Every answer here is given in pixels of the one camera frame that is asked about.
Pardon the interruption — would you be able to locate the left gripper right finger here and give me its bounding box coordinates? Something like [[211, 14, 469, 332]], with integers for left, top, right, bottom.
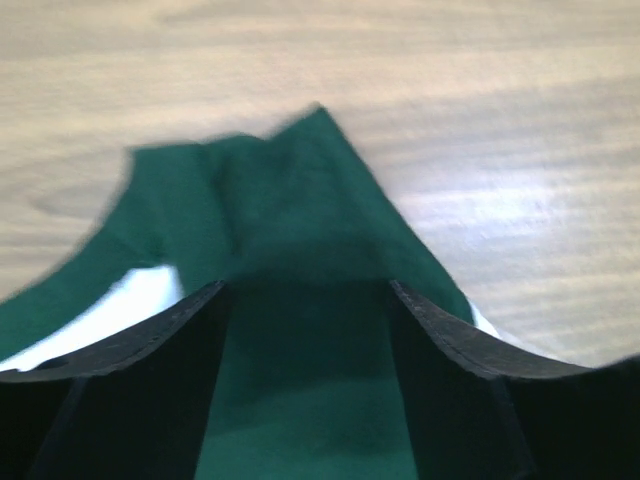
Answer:
[[389, 283, 639, 479]]

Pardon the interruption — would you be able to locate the white green-sleeved t-shirt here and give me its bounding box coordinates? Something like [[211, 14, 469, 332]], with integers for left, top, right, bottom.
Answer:
[[1, 108, 473, 479]]

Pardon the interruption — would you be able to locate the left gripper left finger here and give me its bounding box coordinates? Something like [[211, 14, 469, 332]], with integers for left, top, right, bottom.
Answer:
[[1, 283, 230, 479]]

